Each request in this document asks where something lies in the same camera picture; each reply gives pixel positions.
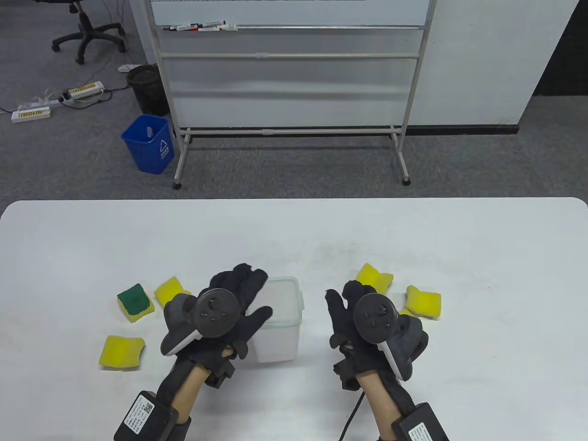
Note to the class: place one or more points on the person's left hand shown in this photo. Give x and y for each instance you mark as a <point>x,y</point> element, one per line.
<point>243,285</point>

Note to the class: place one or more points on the person's right hand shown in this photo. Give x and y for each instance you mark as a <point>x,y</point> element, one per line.
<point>342,317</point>

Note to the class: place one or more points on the black tracking controller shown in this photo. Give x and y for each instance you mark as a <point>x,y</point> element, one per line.
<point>216,312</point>
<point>374,317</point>

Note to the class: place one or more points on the clear plastic container lid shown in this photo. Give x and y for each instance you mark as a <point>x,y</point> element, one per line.
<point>285,298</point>

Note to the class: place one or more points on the yellow green scouring sponge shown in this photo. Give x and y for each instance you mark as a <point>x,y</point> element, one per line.
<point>167,288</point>
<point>120,353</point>
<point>425,303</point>
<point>379,278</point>
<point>406,313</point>
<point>134,301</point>

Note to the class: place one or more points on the person's left forearm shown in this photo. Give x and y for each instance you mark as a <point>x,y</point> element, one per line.
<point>193,390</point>

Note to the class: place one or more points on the person's right forearm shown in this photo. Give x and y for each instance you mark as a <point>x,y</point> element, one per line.
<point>379,404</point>

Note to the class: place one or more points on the black wrist sensor box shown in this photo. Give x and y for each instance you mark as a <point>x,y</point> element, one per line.
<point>144,415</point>
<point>425,425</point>

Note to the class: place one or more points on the blue plastic bin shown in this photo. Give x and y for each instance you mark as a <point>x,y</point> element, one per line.
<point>149,156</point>

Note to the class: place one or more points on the white mobile whiteboard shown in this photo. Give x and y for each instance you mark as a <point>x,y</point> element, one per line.
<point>294,92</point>

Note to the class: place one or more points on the black mesh wastebasket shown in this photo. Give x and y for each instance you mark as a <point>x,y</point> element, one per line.
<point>147,92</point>

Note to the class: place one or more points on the white power strip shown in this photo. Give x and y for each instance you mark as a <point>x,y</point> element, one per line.
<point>86,90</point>
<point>30,115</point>

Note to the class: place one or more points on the red whiteboard marker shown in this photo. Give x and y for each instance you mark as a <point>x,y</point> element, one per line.
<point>228,27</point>
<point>206,29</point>

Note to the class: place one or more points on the black whiteboard marker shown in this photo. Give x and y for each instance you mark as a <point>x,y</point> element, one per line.
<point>202,24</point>
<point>181,28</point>

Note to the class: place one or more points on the white power strips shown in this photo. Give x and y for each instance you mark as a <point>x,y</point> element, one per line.
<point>51,97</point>

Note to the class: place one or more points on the black office chair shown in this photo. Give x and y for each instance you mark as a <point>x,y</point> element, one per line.
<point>85,34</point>

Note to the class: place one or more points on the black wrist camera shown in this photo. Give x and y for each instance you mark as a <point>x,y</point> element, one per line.
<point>220,374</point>
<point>347,374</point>

